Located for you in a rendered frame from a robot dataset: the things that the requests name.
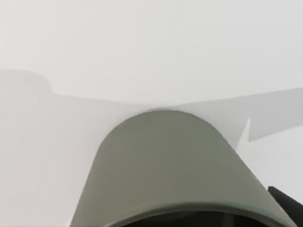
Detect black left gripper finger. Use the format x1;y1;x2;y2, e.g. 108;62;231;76
267;186;303;227

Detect grey-green cup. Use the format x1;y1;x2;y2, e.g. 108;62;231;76
68;109;298;227

